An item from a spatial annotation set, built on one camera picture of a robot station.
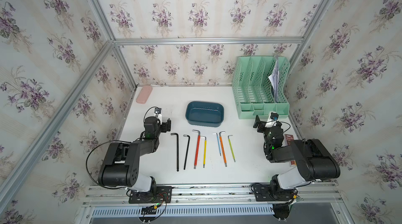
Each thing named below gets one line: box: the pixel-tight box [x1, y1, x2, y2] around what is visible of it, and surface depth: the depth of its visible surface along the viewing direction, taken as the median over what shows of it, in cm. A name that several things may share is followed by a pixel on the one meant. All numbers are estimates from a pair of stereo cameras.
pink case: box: [136, 84, 153, 105], surface depth 116 cm
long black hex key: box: [170, 132, 180, 173], surface depth 89 cm
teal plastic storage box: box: [185, 101, 225, 128], surface depth 103 cm
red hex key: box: [192, 129, 201, 170], surface depth 90 cm
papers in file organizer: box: [268, 59, 280, 103], surface depth 92 cm
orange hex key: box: [219, 131, 228, 167], surface depth 89 cm
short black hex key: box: [183, 134, 191, 171], surface depth 90 cm
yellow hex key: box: [199, 135, 208, 168], surface depth 90 cm
